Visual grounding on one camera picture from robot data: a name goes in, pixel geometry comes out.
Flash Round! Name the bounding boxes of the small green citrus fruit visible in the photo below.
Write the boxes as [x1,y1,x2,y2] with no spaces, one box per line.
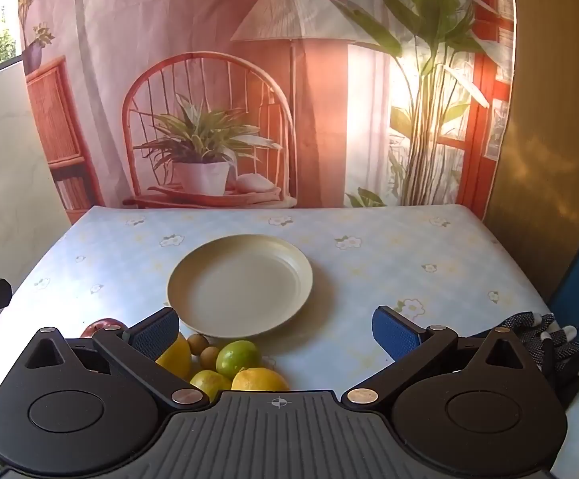
[216,340,263,379]

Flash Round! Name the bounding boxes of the printed room scene wall tapestry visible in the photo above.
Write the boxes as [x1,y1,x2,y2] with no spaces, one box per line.
[17,0,520,233]

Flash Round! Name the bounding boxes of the cream round plate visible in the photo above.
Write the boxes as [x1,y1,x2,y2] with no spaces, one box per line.
[166,234,314,338]

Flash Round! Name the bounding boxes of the floral checked tablecloth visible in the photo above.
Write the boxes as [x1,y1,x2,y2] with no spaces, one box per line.
[0,204,579,479]

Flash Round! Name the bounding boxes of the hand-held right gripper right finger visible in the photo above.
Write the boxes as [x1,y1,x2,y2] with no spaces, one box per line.
[342,304,552,412]

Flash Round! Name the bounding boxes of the brown wooden panel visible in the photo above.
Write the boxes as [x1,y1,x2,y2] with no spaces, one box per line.
[479,0,579,305]

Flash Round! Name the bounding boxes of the yellow citrus fruit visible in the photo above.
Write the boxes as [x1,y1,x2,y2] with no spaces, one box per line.
[156,332,193,380]
[230,367,290,393]

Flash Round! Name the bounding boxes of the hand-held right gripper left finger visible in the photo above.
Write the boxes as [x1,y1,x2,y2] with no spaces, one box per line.
[20,307,211,414]

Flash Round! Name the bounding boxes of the black dotted work glove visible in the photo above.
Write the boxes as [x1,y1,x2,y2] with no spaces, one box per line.
[471,311,579,407]

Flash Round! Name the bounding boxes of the yellow-green citrus fruit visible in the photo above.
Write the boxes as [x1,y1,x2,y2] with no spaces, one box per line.
[190,369,233,400]

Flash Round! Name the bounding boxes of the red apple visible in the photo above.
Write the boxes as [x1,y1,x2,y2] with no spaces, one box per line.
[80,318,129,338]

